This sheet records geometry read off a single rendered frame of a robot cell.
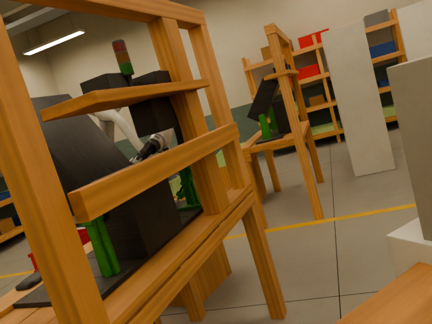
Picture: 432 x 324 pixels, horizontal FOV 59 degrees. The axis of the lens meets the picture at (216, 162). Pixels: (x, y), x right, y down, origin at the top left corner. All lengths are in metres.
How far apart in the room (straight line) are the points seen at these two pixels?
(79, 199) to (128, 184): 0.21
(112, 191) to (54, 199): 0.18
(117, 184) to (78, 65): 9.40
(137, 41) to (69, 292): 8.84
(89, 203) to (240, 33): 7.98
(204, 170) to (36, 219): 0.97
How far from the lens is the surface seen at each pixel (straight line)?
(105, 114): 2.38
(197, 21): 2.24
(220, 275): 3.26
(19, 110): 1.09
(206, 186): 1.88
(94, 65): 10.29
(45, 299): 1.58
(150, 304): 1.37
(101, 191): 1.15
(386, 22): 8.18
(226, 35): 8.96
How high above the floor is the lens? 1.39
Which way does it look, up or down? 8 degrees down
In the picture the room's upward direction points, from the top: 16 degrees counter-clockwise
